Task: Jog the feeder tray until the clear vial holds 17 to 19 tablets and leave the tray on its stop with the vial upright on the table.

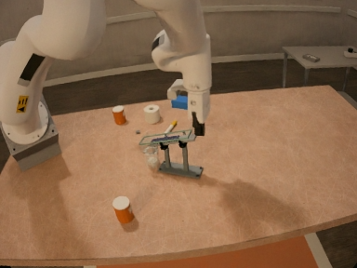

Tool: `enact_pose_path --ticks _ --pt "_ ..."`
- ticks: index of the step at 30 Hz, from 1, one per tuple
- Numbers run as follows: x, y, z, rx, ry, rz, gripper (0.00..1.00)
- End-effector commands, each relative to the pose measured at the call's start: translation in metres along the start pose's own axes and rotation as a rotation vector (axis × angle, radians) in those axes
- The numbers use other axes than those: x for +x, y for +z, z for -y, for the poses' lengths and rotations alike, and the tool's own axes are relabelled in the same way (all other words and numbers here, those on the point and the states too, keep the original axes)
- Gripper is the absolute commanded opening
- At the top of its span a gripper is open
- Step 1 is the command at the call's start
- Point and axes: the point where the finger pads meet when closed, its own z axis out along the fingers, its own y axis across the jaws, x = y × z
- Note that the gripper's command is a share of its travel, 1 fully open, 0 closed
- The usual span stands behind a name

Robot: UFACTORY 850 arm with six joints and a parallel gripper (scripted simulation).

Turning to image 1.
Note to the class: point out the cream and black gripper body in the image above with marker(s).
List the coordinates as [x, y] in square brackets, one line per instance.
[199, 101]

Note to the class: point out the blue rectangular block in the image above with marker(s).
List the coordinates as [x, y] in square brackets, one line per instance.
[181, 103]

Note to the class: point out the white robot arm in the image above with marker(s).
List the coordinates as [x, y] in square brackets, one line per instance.
[72, 30]

